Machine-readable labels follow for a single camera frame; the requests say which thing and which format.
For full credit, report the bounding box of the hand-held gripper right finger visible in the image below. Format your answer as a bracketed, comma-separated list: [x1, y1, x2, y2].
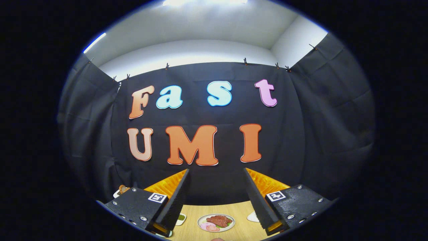
[243, 167, 339, 236]

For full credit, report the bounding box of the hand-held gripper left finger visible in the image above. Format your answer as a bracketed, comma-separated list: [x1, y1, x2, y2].
[96, 168, 191, 237]

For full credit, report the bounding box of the beige plate with food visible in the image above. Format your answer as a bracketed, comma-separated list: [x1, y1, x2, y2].
[197, 214, 235, 233]

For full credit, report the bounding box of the brown steak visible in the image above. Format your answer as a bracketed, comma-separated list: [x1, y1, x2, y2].
[206, 215, 232, 228]

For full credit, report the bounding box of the row of small backdrop clips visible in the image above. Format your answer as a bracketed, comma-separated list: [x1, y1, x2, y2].
[88, 44, 318, 82]

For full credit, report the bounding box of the long ceiling light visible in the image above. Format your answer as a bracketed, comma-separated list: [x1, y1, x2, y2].
[83, 32, 107, 54]

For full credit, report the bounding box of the wide ceiling light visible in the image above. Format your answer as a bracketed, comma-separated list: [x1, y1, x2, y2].
[163, 0, 248, 6]

